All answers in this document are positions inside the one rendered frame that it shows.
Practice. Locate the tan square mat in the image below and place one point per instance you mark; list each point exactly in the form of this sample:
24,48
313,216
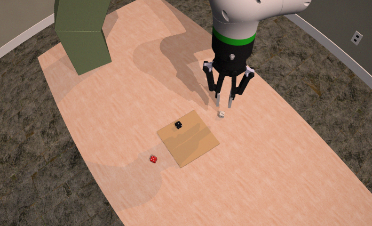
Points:
190,141

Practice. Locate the red die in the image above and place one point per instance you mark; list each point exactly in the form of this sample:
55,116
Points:
153,159

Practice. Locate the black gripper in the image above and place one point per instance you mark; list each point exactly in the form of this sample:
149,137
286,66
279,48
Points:
223,67

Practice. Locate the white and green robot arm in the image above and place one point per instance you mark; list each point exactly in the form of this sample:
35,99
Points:
235,23

